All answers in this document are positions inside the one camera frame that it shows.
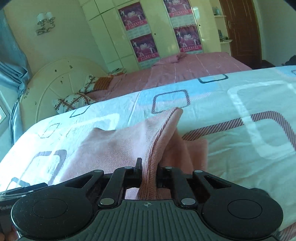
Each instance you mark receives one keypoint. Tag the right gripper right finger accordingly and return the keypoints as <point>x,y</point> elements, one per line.
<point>189,190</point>

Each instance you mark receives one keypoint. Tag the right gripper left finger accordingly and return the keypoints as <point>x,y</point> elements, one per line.
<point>108,189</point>

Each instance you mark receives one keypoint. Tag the pink knit sweater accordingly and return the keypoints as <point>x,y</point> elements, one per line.
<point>155,140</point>

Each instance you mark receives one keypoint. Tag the window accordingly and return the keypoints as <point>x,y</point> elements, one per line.
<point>5,115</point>

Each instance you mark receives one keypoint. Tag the patterned white brown pillow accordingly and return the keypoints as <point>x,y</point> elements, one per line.
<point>76,100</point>

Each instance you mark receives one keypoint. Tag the white blue patterned bedsheet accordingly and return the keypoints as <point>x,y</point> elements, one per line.
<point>248,119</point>

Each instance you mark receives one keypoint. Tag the orange striped pillow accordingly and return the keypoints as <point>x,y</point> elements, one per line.
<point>102,83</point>

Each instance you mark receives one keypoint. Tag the pink striped bed cover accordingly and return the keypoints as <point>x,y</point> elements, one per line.
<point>192,66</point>

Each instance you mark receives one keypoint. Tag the cream round headboard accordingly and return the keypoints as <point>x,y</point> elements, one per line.
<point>56,80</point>

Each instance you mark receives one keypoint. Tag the blue curtain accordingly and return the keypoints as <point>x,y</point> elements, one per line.
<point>15,75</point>

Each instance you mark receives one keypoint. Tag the crumpled pink cloth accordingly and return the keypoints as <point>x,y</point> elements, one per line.
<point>171,59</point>

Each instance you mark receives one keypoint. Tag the lower left pink poster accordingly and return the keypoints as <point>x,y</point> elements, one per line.
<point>145,50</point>

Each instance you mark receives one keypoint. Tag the pink poster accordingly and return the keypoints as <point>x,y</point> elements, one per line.
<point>188,39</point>
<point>180,12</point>
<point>145,50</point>
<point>134,20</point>

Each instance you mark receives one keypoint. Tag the lower right pink poster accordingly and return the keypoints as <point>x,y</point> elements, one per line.
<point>188,39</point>

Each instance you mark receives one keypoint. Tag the cream corner shelves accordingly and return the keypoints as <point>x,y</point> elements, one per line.
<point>221,24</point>

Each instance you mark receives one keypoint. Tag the cream glossy wardrobe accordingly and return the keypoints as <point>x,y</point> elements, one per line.
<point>116,49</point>

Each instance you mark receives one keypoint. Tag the upper left pink poster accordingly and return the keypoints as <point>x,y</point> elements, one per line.
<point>134,20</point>

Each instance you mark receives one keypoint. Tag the upper right pink poster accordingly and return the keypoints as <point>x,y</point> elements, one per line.
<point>180,12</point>

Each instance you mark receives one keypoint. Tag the brown wooden door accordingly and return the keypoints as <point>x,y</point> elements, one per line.
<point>243,30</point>

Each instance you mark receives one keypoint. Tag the wall lamp with shades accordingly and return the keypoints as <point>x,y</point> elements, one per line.
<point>46,22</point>

